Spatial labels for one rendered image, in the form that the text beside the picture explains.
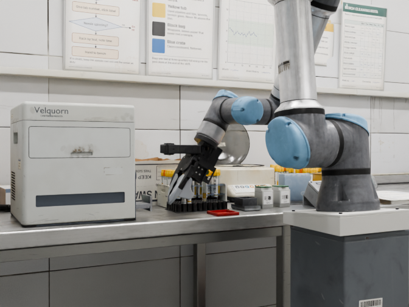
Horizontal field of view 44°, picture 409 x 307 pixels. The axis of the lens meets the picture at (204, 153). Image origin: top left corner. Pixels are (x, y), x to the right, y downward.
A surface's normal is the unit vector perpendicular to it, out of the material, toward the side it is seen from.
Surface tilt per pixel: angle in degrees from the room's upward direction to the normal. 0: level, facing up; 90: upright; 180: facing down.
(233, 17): 94
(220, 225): 90
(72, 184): 90
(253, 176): 90
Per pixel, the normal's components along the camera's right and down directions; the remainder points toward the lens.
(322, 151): 0.48, 0.33
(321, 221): -0.89, 0.00
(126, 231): 0.45, 0.01
